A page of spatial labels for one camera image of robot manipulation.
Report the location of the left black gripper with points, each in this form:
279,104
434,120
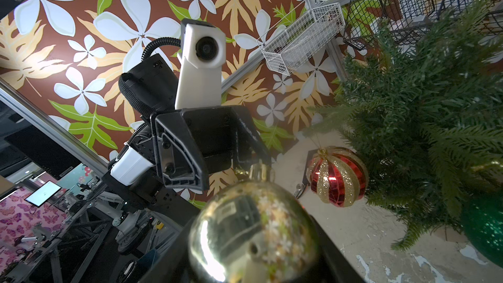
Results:
192,144

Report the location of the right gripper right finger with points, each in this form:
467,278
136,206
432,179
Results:
325,262

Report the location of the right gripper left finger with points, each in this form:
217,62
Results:
173,265

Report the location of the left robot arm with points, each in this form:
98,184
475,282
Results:
151,88

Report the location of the black wire basket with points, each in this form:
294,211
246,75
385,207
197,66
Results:
409,20

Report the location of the red gold striped ornament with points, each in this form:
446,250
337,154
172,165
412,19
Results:
337,175

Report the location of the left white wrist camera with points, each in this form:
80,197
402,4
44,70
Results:
200,70

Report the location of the gold ball ornament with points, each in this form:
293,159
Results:
254,231

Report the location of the white wire basket left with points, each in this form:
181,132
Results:
299,42

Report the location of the small green christmas tree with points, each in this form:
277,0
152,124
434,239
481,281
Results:
426,121

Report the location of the green glitter ball ornament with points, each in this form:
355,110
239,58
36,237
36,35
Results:
481,221

